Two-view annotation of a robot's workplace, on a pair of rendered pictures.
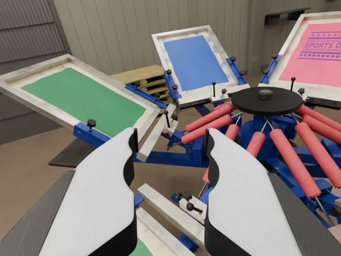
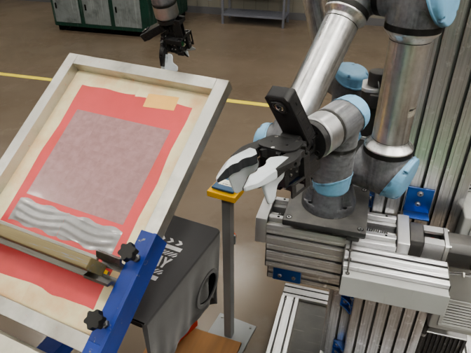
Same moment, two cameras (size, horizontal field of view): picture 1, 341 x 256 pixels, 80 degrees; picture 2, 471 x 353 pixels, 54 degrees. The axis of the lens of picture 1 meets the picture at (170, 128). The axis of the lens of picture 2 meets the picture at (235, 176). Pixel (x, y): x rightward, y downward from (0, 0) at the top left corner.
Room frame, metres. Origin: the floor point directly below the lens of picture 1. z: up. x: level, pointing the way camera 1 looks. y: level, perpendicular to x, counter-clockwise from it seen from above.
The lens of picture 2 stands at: (0.56, 0.32, 2.03)
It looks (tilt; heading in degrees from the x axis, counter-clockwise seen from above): 33 degrees down; 216
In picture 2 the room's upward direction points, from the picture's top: straight up
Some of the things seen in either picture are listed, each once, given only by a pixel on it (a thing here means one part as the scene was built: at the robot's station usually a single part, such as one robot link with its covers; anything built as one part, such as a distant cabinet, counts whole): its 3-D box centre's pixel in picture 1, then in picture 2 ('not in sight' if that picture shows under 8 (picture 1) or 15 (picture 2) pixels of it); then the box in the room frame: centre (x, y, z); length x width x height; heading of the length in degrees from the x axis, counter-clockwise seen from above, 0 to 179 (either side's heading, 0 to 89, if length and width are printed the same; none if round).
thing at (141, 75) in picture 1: (139, 95); not in sight; (3.71, 0.49, 0.41); 1.15 x 0.80 x 0.82; 109
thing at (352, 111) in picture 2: not in sight; (340, 121); (-0.19, 0.03, 1.65); 0.11 x 0.08 x 0.09; 175
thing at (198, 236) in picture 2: not in sight; (132, 252); (-0.21, -0.67, 0.95); 0.48 x 0.44 x 0.01; 10
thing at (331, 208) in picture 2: not in sight; (330, 188); (-0.46, -0.09, 1.31); 0.15 x 0.15 x 0.10
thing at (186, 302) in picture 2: not in sight; (179, 306); (-0.23, -0.49, 0.77); 0.46 x 0.09 x 0.36; 10
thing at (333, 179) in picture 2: not in sight; (326, 163); (-0.19, 0.01, 1.56); 0.11 x 0.08 x 0.11; 85
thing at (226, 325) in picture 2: not in sight; (228, 269); (-0.72, -0.64, 0.48); 0.22 x 0.22 x 0.96; 10
